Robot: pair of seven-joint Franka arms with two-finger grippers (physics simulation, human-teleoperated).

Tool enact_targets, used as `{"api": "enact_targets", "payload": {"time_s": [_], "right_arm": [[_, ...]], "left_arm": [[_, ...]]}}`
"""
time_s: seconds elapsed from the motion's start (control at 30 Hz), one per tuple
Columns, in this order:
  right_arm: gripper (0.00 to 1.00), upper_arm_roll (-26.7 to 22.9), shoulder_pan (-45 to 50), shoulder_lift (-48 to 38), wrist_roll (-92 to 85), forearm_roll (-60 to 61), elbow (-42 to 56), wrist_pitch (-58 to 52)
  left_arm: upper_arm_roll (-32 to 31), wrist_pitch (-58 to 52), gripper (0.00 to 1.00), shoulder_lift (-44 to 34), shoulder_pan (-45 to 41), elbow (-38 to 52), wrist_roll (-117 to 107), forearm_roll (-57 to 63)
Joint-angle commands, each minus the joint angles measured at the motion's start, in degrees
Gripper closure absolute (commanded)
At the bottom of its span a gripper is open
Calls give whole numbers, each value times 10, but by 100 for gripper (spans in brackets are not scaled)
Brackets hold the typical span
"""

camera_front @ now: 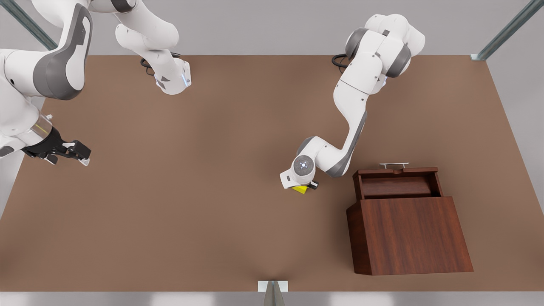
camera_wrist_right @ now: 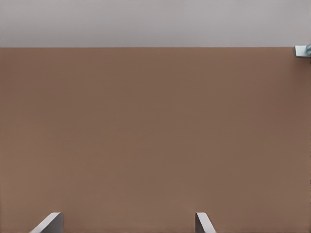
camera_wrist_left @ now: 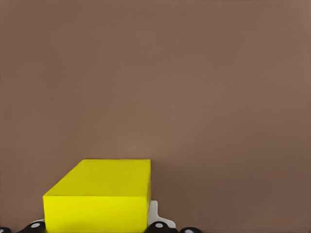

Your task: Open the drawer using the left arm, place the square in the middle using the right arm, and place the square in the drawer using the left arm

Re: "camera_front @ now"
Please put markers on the yellow square block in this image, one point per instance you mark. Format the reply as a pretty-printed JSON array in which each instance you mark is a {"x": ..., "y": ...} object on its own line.
[{"x": 300, "y": 189}]

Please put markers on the silver frame post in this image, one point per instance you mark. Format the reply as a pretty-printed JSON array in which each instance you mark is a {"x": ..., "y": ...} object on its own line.
[
  {"x": 508, "y": 30},
  {"x": 29, "y": 25},
  {"x": 273, "y": 292}
]

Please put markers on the dark wooden cabinet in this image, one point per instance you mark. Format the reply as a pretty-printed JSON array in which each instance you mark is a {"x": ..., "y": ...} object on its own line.
[{"x": 408, "y": 236}]

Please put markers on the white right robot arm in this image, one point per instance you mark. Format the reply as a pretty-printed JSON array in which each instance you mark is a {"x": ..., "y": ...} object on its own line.
[{"x": 63, "y": 59}]

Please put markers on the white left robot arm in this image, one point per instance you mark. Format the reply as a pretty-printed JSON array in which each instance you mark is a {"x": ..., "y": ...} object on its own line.
[{"x": 365, "y": 85}]

